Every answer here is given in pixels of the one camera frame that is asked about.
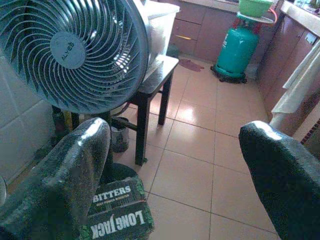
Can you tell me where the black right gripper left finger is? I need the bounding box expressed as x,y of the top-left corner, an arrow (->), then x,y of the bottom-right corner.
0,117 -> 112,240

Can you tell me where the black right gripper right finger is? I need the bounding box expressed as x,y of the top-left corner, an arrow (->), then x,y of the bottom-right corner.
238,120 -> 320,240

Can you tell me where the dark small bucket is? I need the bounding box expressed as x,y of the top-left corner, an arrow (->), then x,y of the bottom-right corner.
109,117 -> 130,153

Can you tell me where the green Long Jack Bitters carton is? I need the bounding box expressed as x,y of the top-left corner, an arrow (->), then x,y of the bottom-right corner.
79,176 -> 155,240

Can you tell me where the white hanging cloth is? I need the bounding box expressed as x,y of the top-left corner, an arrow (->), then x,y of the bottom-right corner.
271,39 -> 320,131

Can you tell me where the grey round electric fan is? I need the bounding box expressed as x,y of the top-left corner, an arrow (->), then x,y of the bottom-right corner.
0,0 -> 151,116

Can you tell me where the brown cabinet with pale counter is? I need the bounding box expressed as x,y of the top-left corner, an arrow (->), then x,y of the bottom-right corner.
258,0 -> 320,141

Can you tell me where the dark wooden stool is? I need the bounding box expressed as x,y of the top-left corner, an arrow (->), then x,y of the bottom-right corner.
124,54 -> 180,166

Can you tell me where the green gas cylinder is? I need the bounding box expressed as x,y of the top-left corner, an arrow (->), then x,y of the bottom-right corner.
215,18 -> 262,76

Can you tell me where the maroon floor cloth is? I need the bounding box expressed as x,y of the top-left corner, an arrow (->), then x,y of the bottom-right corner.
178,58 -> 205,73

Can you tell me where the white plastic container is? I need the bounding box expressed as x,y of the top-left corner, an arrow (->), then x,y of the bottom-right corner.
132,0 -> 181,66

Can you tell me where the round grey tray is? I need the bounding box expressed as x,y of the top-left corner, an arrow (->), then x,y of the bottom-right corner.
236,11 -> 275,25

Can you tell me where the brown kitchen cabinet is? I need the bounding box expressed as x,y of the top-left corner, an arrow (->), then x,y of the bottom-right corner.
169,0 -> 276,63

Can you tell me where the green plastic basin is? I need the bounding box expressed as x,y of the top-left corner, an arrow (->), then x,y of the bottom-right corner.
238,0 -> 274,18

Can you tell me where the orange gas hose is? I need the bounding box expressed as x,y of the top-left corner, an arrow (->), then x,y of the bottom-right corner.
268,6 -> 281,25

